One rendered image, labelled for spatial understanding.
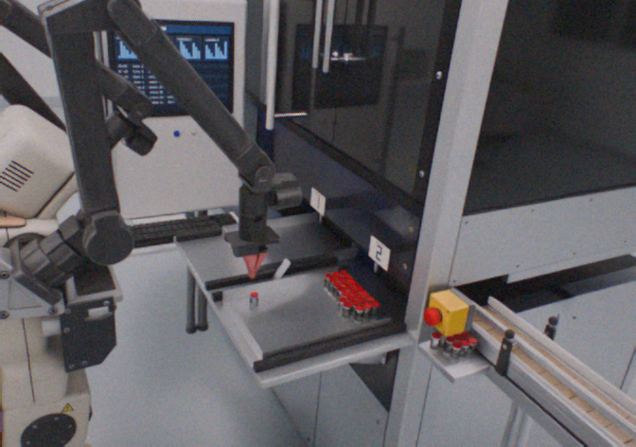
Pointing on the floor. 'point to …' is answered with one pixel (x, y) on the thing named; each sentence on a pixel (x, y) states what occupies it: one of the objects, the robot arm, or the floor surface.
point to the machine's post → (448, 186)
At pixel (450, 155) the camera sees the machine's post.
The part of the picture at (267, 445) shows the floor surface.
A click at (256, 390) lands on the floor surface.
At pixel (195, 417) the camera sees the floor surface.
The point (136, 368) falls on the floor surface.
